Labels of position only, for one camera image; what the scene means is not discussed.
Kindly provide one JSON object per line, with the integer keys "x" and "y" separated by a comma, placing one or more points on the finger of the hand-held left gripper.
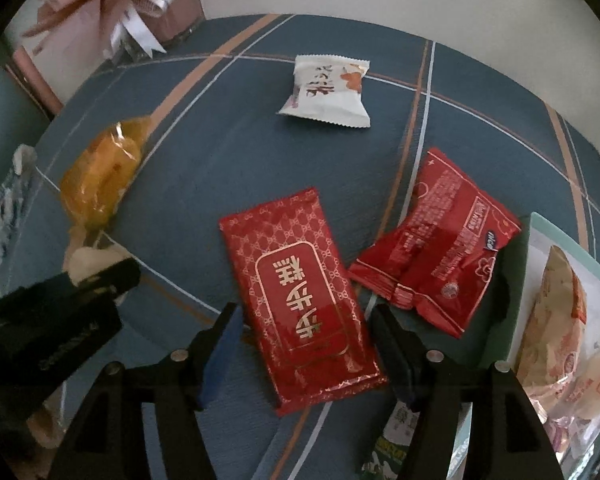
{"x": 112, "y": 280}

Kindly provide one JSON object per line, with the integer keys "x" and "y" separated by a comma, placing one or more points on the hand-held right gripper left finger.
{"x": 222, "y": 355}

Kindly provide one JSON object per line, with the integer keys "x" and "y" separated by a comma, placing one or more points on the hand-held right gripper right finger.
{"x": 397, "y": 365}

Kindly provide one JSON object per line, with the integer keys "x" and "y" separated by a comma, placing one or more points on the clear bread packet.
{"x": 95, "y": 260}

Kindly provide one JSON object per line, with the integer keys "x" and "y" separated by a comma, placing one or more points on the red patterned packet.
{"x": 300, "y": 300}

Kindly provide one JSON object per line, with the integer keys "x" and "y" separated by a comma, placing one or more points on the pink swiss roll packet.
{"x": 557, "y": 435}

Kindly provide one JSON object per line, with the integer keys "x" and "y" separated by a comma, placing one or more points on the white tray with green rim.
{"x": 597, "y": 285}

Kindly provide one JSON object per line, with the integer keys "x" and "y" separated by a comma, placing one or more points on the green snack packet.
{"x": 387, "y": 452}

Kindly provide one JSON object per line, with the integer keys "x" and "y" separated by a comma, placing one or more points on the orange snack packet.
{"x": 100, "y": 175}

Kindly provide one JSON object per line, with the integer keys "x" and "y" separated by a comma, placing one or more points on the clear patterned wrapper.
{"x": 10, "y": 205}

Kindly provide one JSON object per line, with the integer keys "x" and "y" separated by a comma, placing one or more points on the red crumpled snack packet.
{"x": 440, "y": 240}

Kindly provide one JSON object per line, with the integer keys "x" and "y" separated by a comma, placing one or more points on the beige snack packet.
{"x": 555, "y": 320}

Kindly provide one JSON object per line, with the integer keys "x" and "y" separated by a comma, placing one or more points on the blue plaid tablecloth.
{"x": 230, "y": 160}

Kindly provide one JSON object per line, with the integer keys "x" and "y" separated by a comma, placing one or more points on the pink wrapped bouquet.
{"x": 115, "y": 5}

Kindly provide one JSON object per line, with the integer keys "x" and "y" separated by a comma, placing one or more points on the white snack packet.
{"x": 325, "y": 92}

